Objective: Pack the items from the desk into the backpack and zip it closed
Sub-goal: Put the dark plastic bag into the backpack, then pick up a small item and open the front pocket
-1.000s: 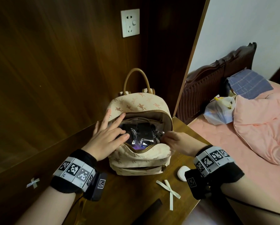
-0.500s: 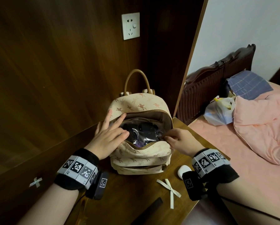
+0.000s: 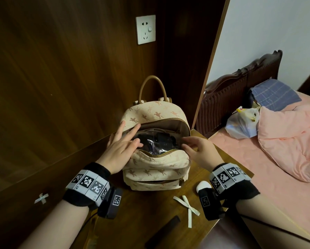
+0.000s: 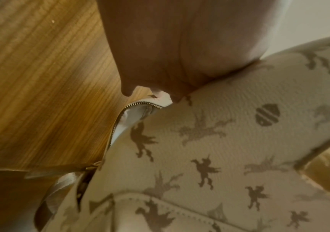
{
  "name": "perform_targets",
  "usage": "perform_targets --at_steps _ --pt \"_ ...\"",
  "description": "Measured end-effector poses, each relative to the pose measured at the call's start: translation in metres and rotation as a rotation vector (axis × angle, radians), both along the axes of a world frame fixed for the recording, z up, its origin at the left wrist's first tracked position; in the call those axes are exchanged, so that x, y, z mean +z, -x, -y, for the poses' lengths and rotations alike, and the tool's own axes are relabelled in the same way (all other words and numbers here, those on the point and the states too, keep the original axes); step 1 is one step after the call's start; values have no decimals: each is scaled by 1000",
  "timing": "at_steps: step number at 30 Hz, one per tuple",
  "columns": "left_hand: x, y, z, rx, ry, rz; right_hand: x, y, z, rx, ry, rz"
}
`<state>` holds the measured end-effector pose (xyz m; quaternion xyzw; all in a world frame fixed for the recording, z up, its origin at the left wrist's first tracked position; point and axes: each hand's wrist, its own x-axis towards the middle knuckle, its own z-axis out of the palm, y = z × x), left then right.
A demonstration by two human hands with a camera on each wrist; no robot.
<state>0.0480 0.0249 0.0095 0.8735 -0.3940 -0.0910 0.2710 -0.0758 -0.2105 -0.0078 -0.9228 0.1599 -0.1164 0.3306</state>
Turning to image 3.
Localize blue plaid pillow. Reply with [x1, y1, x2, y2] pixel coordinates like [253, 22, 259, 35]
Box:
[251, 79, 302, 112]

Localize black stick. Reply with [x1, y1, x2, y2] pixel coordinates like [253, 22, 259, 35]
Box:
[144, 215, 181, 249]

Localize white earbuds case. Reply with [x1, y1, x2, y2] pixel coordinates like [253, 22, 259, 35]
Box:
[196, 181, 210, 194]

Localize small white ribbon cross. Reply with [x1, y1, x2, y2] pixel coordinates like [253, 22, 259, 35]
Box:
[34, 193, 49, 205]

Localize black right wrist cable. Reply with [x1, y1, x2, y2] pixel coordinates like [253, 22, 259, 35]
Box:
[223, 204, 310, 244]

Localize beige horse-print backpack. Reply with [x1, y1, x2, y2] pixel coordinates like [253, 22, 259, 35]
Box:
[120, 75, 192, 192]

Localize person's left hand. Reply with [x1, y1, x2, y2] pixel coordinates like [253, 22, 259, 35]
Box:
[96, 120, 144, 175]

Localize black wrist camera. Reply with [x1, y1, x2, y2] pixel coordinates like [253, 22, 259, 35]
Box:
[97, 187, 123, 220]
[197, 188, 225, 221]

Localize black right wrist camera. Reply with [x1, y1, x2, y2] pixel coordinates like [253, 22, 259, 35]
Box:
[197, 188, 225, 221]

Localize right marker wristband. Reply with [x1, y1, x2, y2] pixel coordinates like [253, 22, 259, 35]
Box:
[209, 163, 260, 201]

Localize wooden comb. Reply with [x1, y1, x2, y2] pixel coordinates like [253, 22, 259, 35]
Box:
[86, 218, 98, 249]

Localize large white ribbon cross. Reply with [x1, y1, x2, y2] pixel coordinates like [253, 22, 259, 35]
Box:
[173, 195, 201, 229]

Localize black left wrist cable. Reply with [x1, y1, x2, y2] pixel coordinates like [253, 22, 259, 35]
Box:
[78, 212, 98, 231]

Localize pink quilt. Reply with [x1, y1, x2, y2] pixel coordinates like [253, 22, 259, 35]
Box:
[257, 105, 310, 183]

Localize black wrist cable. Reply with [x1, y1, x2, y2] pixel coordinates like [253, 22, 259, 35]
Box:
[78, 212, 98, 231]
[223, 204, 310, 244]

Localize person's left forearm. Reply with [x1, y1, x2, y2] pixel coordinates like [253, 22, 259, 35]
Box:
[19, 199, 89, 249]

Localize person's right hand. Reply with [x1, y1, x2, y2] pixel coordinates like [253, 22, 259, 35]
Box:
[181, 136, 224, 172]

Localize white plastic bag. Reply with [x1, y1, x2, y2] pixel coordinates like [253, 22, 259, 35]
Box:
[225, 106, 260, 140]

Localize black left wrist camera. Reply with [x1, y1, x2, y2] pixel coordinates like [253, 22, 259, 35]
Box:
[97, 187, 123, 220]

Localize person's right forearm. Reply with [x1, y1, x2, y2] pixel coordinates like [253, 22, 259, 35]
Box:
[235, 194, 310, 249]

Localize white wall socket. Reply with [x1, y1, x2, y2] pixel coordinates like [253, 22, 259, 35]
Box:
[135, 15, 156, 45]

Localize large crinkled bag black contents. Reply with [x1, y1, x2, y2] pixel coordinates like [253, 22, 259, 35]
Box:
[133, 131, 183, 156]

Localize dark wooden bed headboard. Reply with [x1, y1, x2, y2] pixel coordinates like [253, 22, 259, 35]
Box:
[194, 50, 283, 139]

